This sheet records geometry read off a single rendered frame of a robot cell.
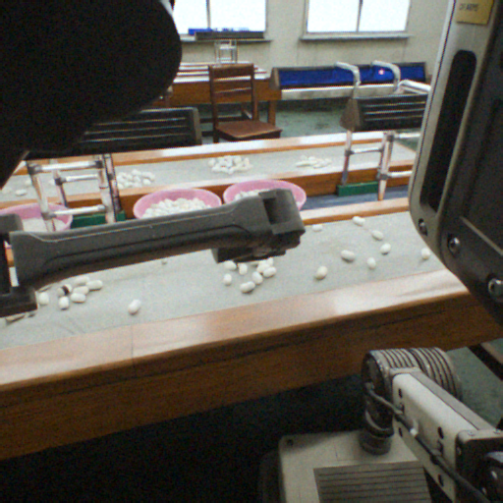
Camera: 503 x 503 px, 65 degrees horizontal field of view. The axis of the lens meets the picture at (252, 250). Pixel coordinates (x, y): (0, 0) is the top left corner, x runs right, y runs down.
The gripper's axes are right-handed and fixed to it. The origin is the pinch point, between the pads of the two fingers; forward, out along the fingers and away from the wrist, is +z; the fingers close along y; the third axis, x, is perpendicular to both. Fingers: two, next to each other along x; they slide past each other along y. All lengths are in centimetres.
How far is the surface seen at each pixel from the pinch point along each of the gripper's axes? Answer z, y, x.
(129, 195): 53, 24, -29
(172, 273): 18.1, 15.0, 1.2
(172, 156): 80, 5, -52
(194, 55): 407, -72, -317
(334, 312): -4.5, -14.5, 15.8
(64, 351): -0.7, 36.6, 13.8
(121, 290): 15.6, 26.9, 3.4
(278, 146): 79, -41, -53
